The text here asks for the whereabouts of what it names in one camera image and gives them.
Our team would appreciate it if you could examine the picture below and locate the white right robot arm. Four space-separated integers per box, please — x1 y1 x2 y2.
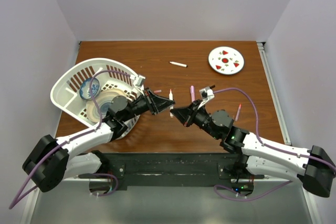
170 100 335 198

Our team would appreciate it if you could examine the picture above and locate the white plastic basket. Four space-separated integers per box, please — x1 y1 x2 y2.
50 58 140 127

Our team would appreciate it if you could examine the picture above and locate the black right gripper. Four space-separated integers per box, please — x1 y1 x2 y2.
171 99 220 140

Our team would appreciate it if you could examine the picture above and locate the white watermelon pattern plate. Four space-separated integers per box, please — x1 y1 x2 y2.
208 46 245 76

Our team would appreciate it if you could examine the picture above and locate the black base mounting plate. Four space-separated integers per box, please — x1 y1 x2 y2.
70 152 266 192

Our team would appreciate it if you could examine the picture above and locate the white marker with black end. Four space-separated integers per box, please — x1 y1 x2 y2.
169 61 188 68

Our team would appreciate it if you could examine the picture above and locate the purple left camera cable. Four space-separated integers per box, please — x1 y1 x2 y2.
8 69 132 210

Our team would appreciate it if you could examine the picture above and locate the beige grey ceramic plate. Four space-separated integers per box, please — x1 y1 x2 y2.
86 88 126 123

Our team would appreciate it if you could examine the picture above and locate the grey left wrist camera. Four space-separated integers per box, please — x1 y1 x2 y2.
130 74 145 94

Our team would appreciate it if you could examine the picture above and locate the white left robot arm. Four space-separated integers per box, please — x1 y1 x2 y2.
22 88 175 192

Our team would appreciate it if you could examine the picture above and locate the aluminium frame rail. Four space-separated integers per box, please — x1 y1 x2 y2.
257 42 322 223

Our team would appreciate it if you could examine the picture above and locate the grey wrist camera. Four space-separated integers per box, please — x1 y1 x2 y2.
130 74 145 94
198 87 215 109

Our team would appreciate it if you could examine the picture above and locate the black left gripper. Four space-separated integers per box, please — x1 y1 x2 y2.
121 87 175 122

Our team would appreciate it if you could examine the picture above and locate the white thin pen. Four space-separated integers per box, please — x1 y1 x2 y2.
169 89 174 118

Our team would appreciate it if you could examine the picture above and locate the slim pink red-tipped pen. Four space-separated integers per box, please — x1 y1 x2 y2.
235 103 242 121

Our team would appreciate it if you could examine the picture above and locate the blue white porcelain bowl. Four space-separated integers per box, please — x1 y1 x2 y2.
79 78 100 100

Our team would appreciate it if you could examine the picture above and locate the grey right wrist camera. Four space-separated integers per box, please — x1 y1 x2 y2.
198 87 215 109

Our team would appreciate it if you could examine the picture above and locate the pink highlighter pen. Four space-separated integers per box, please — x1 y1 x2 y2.
190 86 195 102

